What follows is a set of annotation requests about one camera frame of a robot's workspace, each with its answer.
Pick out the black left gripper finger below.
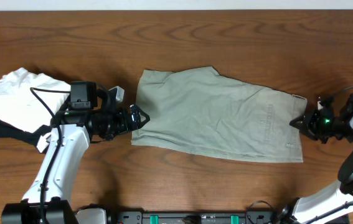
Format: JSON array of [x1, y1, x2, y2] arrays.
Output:
[[130, 104, 150, 120], [134, 118, 150, 129]]

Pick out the grey-green shorts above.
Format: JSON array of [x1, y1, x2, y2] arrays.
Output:
[[131, 67, 307, 163]]

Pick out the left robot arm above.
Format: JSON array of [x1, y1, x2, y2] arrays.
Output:
[[1, 81, 150, 224]]

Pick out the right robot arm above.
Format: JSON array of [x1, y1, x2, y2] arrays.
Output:
[[272, 93, 353, 224]]

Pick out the white folded garment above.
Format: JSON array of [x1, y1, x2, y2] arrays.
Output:
[[0, 68, 70, 133]]

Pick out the black folded garment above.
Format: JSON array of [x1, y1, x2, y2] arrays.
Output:
[[0, 106, 53, 153]]

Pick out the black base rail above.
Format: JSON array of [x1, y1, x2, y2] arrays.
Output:
[[76, 202, 289, 224]]

